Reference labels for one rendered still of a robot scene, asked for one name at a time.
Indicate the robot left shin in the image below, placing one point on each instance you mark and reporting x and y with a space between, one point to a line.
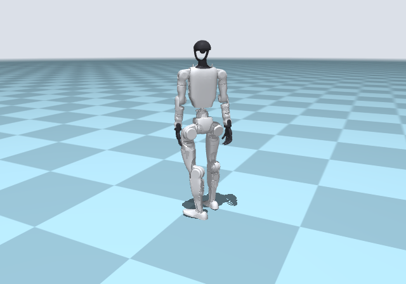
197 188

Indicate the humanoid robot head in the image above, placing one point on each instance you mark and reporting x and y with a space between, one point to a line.
202 46

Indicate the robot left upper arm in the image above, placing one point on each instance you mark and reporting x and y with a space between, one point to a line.
182 76

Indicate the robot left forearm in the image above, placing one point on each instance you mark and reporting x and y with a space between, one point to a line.
178 112

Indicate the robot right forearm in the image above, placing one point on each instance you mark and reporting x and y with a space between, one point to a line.
225 112

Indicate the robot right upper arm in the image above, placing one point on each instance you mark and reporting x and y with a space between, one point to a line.
222 84

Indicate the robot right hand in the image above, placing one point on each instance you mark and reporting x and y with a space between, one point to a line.
228 133

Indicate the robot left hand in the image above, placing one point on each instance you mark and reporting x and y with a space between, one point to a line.
178 129

